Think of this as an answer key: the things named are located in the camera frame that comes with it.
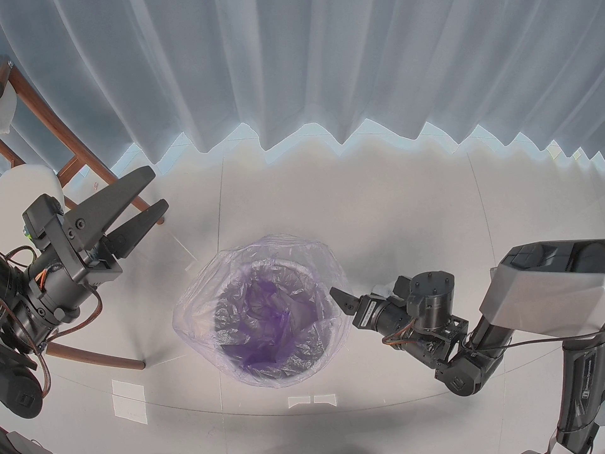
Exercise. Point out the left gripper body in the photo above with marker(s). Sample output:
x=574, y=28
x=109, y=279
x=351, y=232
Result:
x=56, y=291

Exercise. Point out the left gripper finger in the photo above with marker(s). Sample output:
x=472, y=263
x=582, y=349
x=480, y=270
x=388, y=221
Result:
x=134, y=230
x=101, y=211

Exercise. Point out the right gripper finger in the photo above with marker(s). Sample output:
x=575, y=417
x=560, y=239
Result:
x=345, y=303

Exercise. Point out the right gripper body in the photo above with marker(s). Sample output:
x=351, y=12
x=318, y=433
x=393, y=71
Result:
x=390, y=317

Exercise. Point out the clear plastic wrapper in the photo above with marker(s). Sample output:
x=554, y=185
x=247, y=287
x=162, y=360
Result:
x=380, y=289

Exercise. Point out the purple plastic bag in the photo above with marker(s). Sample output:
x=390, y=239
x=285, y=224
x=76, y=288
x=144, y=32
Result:
x=264, y=329

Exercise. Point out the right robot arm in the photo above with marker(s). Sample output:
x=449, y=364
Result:
x=491, y=348

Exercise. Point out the white trash bin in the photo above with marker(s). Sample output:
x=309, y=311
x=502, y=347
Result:
x=224, y=317

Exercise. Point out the white cushioned wooden chair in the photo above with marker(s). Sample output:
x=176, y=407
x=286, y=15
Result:
x=28, y=182

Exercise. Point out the pale blue curtain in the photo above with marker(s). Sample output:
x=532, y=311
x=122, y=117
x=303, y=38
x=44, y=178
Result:
x=307, y=50

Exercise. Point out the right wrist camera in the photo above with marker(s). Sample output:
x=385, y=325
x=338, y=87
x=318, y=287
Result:
x=401, y=287

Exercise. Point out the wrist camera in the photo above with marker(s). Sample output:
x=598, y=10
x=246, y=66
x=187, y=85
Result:
x=401, y=287
x=42, y=218

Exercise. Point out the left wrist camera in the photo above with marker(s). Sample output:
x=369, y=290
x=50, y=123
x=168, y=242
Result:
x=42, y=218

